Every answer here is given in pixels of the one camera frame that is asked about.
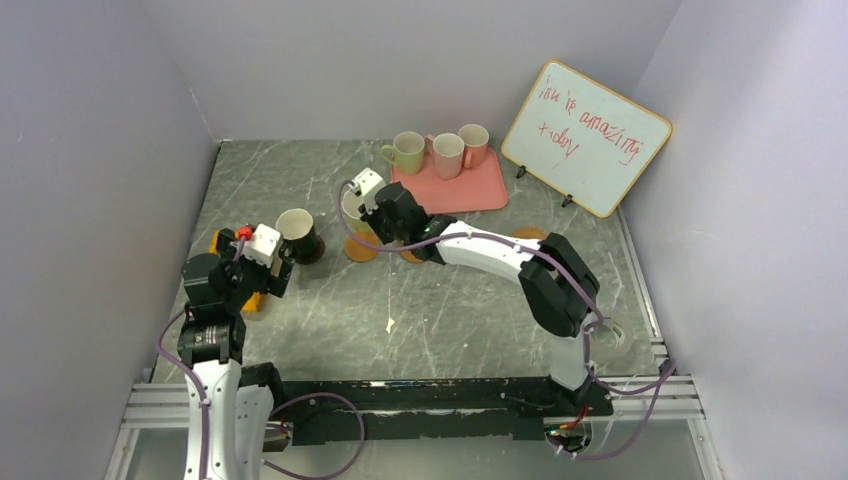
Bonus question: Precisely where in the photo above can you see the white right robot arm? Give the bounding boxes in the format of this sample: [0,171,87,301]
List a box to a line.
[337,168,602,415]

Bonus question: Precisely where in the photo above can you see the pink mug centre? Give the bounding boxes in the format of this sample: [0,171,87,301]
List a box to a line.
[425,133,465,180]

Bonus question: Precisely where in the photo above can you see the pink mug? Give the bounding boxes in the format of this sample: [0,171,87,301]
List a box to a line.
[425,133,465,180]
[458,124,490,169]

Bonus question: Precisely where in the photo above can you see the whiteboard with red writing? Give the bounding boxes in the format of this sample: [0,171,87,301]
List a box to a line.
[501,61,673,218]

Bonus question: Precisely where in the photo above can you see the green mug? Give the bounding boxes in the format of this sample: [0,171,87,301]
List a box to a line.
[342,190,374,242]
[380,131,425,175]

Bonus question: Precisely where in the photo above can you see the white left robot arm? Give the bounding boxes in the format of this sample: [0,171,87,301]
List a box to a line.
[177,224,293,479]

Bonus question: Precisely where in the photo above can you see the light wooden coaster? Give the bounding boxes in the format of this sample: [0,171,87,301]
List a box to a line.
[400,250,423,264]
[343,232,380,263]

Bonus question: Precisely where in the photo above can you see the yellow plastic bin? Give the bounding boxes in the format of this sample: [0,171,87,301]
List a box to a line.
[208,231,263,313]

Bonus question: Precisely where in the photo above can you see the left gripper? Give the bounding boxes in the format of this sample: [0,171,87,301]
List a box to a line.
[216,228,292,311]

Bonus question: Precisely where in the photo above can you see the pink mug back right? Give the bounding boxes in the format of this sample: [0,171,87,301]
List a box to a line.
[458,124,490,169]

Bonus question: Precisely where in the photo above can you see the clear tape roll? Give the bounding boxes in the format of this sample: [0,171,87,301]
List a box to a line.
[584,317,635,363]

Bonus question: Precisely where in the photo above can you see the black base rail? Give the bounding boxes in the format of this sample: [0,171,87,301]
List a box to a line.
[268,377,613,446]

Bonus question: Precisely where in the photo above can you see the pink serving tray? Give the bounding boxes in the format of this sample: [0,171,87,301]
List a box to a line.
[390,148,508,214]

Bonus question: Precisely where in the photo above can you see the black mug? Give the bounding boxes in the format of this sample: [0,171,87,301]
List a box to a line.
[276,208,325,265]

